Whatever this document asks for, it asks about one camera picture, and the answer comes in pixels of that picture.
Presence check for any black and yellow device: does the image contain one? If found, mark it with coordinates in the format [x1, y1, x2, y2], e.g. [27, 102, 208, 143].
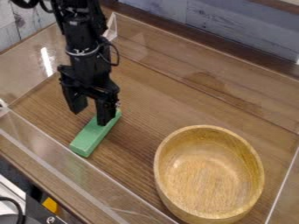
[0, 186, 85, 224]

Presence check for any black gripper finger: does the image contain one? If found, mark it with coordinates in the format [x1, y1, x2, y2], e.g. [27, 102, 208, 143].
[61, 86, 88, 114]
[96, 99, 119, 126]

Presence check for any clear acrylic corner bracket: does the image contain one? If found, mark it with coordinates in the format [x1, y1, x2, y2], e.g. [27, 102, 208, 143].
[103, 13, 117, 41]

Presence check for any clear acrylic tray wall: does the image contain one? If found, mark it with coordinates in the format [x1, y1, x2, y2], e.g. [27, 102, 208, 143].
[0, 16, 299, 224]

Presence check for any brown wooden bowl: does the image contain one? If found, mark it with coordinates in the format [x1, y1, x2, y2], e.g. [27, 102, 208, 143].
[153, 125, 266, 224]

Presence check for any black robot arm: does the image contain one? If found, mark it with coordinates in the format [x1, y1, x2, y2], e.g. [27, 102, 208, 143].
[12, 0, 120, 126]

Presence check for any green rectangular block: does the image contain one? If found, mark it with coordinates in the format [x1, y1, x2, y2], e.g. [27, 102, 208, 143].
[69, 109, 121, 158]

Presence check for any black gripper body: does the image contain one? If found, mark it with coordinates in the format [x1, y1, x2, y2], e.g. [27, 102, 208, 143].
[57, 51, 119, 101]

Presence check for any black cable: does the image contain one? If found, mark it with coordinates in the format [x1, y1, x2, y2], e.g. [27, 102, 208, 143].
[0, 195, 27, 224]

